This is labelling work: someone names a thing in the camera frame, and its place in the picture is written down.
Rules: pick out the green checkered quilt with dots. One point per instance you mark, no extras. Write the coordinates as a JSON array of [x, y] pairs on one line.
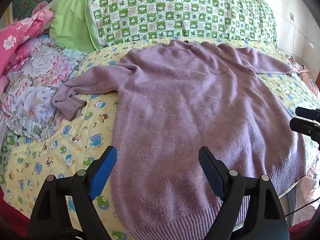
[[162, 12]]

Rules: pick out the red cloth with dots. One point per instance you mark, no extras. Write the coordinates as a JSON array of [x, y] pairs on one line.
[[12, 215]]

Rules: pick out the white wall socket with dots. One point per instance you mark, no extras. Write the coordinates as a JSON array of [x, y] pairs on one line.
[[291, 16]]

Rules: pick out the yellow cartoon bed sheet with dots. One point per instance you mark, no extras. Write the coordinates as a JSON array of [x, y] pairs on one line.
[[75, 135]]

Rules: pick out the purple knitted sweater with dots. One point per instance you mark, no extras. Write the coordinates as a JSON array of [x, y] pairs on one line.
[[175, 105]]

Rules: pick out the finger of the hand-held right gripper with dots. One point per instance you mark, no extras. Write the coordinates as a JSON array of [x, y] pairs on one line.
[[308, 113], [303, 128]]

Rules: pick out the peach cloth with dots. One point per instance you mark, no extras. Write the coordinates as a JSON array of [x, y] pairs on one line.
[[307, 76]]

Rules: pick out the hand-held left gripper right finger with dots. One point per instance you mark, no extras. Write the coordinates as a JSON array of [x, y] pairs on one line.
[[211, 172]]

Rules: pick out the pink floral blanket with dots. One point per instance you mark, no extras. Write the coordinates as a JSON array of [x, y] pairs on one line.
[[15, 37]]

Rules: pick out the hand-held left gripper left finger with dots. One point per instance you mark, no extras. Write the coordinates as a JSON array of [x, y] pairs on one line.
[[105, 170]]

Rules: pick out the lilac floral blanket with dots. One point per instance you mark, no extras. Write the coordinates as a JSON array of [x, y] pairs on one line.
[[37, 85]]

